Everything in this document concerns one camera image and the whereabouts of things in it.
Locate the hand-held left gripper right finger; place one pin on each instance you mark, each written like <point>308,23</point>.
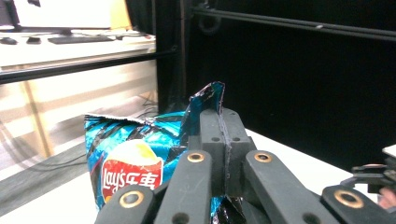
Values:
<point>236,143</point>

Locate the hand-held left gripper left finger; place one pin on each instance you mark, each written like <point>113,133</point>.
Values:
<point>211,137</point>

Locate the blue crisp bag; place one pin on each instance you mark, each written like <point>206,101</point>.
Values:
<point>137,146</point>

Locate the black curtain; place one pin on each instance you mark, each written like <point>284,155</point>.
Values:
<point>295,87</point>

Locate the light wooden desk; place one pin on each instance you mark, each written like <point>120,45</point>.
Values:
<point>74,49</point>

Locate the black keyboard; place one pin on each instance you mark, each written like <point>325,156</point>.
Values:
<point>79,39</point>

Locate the computer monitor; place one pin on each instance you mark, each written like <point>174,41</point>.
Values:
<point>62,14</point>

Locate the small black desk item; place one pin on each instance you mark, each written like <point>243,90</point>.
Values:
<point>33,40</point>

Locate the black computer mouse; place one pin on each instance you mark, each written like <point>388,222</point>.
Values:
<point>8,40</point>

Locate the black upright frame post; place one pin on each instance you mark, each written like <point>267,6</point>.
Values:
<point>169,56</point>

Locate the black double frame rail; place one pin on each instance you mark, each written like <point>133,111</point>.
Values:
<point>295,26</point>

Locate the black frame bar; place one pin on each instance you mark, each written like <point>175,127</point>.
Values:
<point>81,67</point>

